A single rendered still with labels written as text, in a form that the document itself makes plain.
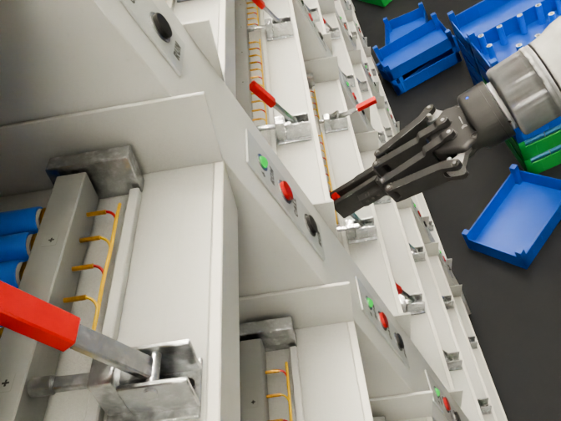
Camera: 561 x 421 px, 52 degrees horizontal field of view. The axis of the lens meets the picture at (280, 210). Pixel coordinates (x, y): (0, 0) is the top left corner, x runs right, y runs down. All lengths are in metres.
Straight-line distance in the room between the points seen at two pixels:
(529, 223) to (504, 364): 0.47
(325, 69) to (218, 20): 0.62
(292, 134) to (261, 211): 0.29
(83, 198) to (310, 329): 0.24
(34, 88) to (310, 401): 0.29
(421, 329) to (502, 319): 0.83
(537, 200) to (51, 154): 1.74
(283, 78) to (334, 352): 0.44
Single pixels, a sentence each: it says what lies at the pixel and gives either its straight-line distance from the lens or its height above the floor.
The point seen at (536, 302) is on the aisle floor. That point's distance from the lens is 1.77.
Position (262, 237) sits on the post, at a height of 1.23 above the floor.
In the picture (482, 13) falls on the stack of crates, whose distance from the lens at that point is 2.25.
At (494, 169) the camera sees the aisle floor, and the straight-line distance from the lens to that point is 2.12.
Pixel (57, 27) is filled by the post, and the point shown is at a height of 1.42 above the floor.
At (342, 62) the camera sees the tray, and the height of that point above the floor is 0.71.
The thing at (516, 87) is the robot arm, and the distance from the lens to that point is 0.70.
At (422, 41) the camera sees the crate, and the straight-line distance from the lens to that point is 2.73.
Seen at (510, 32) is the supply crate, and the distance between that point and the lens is 1.96.
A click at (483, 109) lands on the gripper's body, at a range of 0.70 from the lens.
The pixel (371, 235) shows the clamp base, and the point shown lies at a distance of 0.81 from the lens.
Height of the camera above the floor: 1.49
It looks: 38 degrees down
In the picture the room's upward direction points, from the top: 38 degrees counter-clockwise
